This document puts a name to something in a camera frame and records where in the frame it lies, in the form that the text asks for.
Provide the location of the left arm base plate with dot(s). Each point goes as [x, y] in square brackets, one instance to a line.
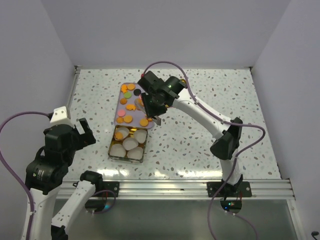
[110, 189]

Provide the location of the white paper cup top-left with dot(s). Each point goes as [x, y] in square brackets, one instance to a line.
[125, 131]

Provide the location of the orange swirl cookie left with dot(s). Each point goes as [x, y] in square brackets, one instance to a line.
[123, 101]

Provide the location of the lilac plastic tray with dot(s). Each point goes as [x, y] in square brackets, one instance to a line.
[127, 112]

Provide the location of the round dotted cracker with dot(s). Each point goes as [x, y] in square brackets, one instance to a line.
[143, 122]
[128, 119]
[131, 86]

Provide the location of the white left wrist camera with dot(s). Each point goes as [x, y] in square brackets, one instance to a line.
[61, 116]

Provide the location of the pink round cookie left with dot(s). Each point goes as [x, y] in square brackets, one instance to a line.
[121, 113]

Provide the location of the round dotted cracker top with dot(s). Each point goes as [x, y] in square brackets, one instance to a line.
[131, 86]

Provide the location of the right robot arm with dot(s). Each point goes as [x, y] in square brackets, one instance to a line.
[225, 131]

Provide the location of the gold cookie tin box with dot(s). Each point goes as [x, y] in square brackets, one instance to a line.
[126, 159]

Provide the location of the orange fish cookie top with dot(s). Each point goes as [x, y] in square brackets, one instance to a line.
[124, 88]

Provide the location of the white paper cup bottom-right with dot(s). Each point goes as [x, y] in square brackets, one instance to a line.
[135, 153]

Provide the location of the white paper cup centre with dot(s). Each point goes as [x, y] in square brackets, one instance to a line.
[130, 143]

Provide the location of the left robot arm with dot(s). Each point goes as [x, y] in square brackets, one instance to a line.
[44, 177]

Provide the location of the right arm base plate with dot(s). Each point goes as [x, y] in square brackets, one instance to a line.
[228, 188]

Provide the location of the metal tongs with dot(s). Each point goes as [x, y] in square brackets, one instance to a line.
[139, 105]

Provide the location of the green round cookie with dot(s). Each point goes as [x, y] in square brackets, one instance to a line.
[127, 95]

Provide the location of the white paper cup top-right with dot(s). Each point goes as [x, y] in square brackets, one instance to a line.
[140, 135]

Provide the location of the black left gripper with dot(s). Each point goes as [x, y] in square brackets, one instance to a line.
[84, 139]

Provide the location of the round dotted cracker bottom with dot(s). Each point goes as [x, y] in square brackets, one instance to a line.
[143, 122]

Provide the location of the white paper cup bottom-left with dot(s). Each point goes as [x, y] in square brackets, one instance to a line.
[117, 150]

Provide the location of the black sandwich cookie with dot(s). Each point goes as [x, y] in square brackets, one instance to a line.
[137, 92]

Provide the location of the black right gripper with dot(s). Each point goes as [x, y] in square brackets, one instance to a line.
[149, 110]

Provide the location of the aluminium front rail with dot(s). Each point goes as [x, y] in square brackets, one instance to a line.
[199, 189]

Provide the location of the orange flower cookie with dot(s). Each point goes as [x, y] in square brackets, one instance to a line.
[118, 136]

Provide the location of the orange rosette cookie left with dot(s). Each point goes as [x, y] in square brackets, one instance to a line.
[120, 120]

